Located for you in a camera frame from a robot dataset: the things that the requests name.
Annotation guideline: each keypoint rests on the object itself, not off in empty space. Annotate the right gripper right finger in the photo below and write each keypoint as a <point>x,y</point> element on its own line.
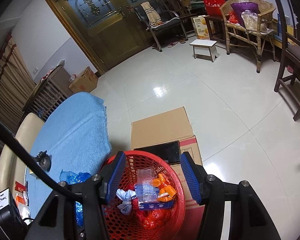
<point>249,218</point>

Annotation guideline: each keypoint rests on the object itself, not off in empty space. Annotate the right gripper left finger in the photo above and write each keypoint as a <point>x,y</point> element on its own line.
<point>57,217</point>

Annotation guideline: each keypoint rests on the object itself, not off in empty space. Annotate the blue plastic bag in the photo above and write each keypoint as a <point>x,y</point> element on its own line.
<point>73,178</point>

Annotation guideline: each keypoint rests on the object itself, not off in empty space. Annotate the red orange medicine box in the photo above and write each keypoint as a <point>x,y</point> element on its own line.
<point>19,187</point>

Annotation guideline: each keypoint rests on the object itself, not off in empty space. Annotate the light blue face mask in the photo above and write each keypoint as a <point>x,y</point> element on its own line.
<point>126,198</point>

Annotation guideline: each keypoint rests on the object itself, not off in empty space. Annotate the black plastic bag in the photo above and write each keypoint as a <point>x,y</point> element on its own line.
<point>43,160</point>

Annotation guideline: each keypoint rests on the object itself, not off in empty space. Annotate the clear plastic tray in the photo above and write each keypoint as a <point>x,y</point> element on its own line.
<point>144,190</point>

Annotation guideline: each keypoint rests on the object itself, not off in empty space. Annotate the red plastic bag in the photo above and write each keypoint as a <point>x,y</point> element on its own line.
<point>152,219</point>

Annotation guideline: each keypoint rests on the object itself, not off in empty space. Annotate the blue white carton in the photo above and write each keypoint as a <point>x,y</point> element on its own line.
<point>149,206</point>

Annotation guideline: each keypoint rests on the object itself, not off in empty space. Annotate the orange foil wrapper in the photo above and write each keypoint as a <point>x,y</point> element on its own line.
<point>166,190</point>

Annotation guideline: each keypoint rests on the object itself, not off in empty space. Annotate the red mesh trash basket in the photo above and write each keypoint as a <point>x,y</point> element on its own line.
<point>121,226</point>

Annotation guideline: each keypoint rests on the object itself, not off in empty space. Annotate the beige leather sofa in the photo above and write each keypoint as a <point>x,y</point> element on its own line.
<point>12,169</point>

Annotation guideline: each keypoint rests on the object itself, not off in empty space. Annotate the blue table cloth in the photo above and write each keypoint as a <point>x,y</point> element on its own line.
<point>75,136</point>

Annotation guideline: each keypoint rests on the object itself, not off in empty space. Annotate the flat cardboard on floor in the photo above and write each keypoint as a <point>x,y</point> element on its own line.
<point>168,135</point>

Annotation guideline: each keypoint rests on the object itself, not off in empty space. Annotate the wooden radiator cover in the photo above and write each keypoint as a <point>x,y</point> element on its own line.
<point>49,93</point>

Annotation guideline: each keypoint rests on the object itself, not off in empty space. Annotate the brown curtain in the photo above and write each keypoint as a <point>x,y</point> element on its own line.
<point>16,84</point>

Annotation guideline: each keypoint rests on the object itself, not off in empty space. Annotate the dark wooden chair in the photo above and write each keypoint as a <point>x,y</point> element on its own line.
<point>289,70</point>

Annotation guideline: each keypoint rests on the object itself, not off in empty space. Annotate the small white stool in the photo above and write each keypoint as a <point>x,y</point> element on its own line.
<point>205,49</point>

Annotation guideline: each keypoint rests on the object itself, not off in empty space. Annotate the rattan chair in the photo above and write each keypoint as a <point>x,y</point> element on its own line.
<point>257,32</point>

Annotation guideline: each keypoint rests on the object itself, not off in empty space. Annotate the wooden double door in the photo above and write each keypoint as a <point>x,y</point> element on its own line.
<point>108,31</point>

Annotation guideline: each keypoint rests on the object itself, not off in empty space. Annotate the yellow printed carton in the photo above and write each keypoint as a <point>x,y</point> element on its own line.
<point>200,27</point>

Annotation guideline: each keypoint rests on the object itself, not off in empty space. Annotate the black metal armchair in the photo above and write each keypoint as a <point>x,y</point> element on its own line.
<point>157,20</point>

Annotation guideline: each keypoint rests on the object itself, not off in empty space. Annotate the purple cushion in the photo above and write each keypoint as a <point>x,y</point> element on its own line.
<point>240,7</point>

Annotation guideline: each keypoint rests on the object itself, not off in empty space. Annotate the red gift bag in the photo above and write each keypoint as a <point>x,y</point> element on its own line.
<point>212,7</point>

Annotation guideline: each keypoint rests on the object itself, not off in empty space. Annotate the cardboard box by wall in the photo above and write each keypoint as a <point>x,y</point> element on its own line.
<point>86,81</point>

